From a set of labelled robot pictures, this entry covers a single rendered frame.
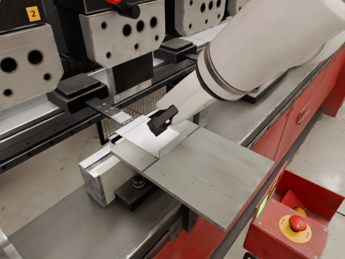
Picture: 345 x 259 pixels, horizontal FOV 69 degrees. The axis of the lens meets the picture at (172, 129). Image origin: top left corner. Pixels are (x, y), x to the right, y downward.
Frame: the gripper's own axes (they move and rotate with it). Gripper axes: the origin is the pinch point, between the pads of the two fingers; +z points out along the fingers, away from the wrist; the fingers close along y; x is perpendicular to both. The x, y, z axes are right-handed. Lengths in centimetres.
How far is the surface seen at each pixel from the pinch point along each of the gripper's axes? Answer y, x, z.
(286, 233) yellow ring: -13.0, 37.5, 5.3
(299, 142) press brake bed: -152, 68, 76
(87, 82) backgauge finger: -1.7, -20.5, 20.7
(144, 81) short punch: -3.4, -9.2, 3.4
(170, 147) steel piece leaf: 1.3, 4.7, 2.9
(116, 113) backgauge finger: -0.1, -8.6, 14.7
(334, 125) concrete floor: -202, 82, 70
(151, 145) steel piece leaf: 2.5, 2.3, 6.0
